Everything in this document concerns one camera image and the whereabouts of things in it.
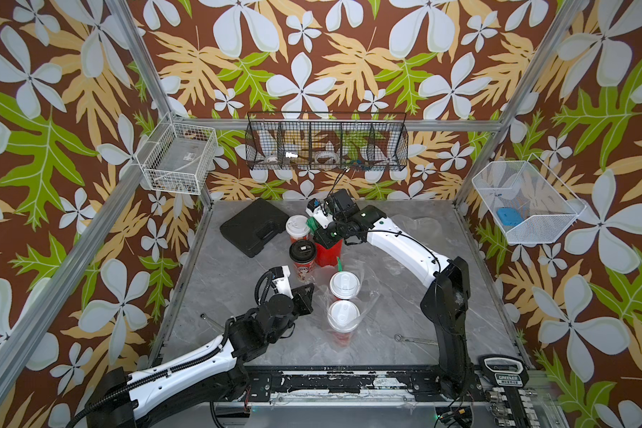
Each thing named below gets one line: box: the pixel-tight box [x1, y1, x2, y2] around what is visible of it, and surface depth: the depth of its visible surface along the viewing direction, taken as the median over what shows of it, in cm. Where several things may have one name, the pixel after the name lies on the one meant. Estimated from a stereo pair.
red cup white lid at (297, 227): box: [285, 214, 311, 244], surface depth 91 cm
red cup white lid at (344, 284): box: [329, 271, 362, 300], surface depth 77 cm
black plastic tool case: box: [219, 197, 290, 258], surface depth 107 cm
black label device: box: [477, 353, 530, 388], surface depth 78 cm
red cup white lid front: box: [327, 299, 361, 348], surface depth 72 cm
